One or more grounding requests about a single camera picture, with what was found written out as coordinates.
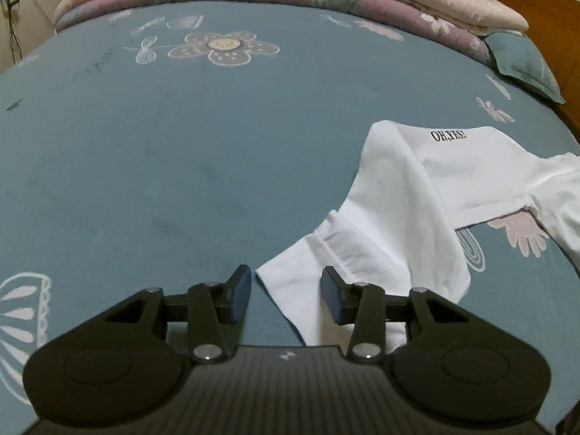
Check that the wooden headboard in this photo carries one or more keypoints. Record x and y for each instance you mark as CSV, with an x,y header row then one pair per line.
x,y
543,13

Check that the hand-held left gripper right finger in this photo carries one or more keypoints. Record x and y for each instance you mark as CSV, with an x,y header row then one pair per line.
x,y
330,294

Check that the white printed long-sleeve shirt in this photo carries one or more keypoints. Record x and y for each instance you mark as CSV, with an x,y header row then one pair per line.
x,y
398,217

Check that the teal floral pillow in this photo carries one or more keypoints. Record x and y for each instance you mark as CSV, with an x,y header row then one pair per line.
x,y
521,61

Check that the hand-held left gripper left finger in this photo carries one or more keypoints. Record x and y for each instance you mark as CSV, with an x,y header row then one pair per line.
x,y
240,294

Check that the bed with teal floral sheet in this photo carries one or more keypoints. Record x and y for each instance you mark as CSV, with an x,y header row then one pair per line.
x,y
158,154

